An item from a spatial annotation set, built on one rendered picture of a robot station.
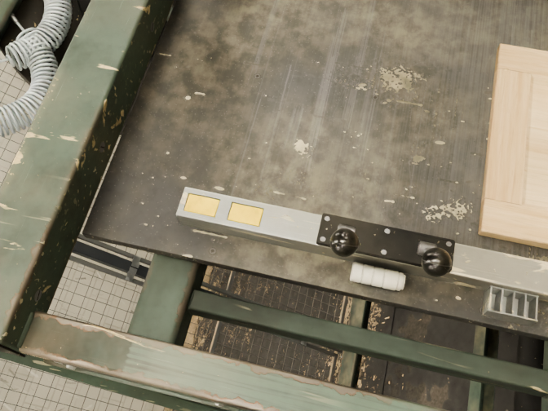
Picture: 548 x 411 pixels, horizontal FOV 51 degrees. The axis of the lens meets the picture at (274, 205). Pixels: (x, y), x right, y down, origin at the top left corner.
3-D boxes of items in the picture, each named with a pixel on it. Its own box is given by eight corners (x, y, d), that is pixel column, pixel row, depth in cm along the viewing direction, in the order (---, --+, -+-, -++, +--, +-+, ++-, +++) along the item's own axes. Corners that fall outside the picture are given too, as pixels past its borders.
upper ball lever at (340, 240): (355, 246, 87) (355, 262, 74) (330, 240, 88) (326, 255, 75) (360, 222, 87) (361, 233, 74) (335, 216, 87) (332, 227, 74)
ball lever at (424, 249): (435, 263, 86) (450, 282, 73) (409, 258, 86) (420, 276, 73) (441, 238, 85) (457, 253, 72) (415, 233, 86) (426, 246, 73)
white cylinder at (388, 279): (348, 283, 88) (400, 294, 87) (350, 277, 85) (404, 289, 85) (351, 265, 89) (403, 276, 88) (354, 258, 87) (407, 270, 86)
